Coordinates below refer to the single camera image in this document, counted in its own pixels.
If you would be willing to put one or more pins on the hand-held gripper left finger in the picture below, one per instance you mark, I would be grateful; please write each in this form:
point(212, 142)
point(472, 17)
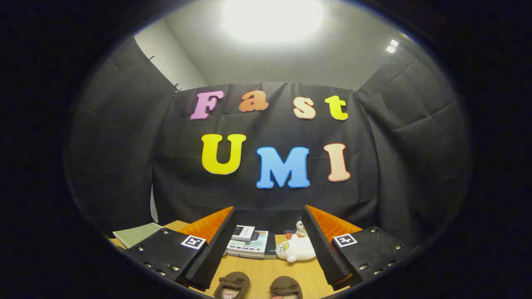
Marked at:
point(216, 249)

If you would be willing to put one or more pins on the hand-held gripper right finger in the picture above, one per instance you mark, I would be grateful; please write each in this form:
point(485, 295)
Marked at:
point(322, 249)

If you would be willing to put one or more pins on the brown fuzzy slipper shoe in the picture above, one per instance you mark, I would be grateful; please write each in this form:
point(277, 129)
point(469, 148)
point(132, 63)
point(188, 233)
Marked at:
point(235, 280)
point(286, 284)

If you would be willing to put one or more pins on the green fabric storage box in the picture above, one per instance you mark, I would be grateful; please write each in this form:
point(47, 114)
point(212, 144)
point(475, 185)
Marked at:
point(135, 234)

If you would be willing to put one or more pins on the white round plush toy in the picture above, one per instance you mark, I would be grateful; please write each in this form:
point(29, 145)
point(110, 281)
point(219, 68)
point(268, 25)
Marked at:
point(299, 249)

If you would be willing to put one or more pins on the grey penguin plush toy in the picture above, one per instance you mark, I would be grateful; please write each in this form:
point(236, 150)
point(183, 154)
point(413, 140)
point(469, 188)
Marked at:
point(299, 227)

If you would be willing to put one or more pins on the small white picture-cover book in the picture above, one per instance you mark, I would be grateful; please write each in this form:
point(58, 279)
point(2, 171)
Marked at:
point(243, 232)

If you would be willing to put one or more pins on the sky-picture cover book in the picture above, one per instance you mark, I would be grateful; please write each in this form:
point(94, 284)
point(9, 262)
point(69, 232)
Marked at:
point(253, 247)

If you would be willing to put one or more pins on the black book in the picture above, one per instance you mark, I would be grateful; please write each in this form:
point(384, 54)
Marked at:
point(272, 245)

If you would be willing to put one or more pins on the large ceiling light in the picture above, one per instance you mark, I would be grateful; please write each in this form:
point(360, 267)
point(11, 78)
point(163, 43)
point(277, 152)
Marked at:
point(272, 18)

